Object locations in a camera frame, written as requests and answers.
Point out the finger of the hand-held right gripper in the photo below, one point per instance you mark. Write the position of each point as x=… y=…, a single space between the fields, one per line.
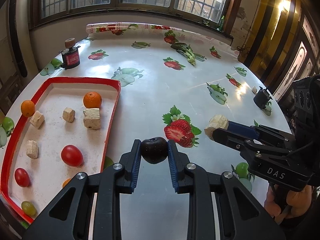
x=227 y=136
x=240 y=127

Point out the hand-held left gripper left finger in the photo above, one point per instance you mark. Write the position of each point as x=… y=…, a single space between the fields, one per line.
x=136 y=165

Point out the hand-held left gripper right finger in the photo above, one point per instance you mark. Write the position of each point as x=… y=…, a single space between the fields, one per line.
x=173 y=165

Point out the dark purple plum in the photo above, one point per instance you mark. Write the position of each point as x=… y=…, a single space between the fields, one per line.
x=153 y=151

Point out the small orange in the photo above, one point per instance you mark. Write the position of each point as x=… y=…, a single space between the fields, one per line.
x=92 y=100
x=28 y=108
x=66 y=183

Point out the red rimmed white tray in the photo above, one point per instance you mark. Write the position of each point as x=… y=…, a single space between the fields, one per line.
x=55 y=135

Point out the green grape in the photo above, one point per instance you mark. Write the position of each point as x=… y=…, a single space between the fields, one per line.
x=28 y=207

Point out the person's right hand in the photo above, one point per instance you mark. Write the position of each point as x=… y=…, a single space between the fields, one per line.
x=297 y=200

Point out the small black device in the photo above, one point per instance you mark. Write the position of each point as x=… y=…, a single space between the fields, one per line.
x=261 y=98

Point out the tiny beige foam piece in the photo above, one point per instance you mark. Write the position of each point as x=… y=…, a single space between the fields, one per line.
x=254 y=90

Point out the large beige foam block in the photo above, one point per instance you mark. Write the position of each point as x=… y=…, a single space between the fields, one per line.
x=92 y=118

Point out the large red tomato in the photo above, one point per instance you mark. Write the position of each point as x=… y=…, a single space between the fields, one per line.
x=72 y=155

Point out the fruit print plastic tablecloth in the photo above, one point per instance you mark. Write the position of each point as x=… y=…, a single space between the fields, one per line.
x=150 y=100

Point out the yellow wooden door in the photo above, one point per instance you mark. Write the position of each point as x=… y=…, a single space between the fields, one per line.
x=270 y=42

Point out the green bok choy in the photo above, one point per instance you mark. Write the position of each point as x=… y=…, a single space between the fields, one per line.
x=186 y=51

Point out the green bottle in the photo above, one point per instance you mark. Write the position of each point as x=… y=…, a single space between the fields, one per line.
x=222 y=23

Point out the small red tomato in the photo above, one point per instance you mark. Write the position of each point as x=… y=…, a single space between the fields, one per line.
x=22 y=177

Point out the black device with red label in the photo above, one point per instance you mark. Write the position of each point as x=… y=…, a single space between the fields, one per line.
x=71 y=60

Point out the white standing air conditioner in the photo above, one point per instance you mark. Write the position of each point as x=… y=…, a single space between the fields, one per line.
x=30 y=42

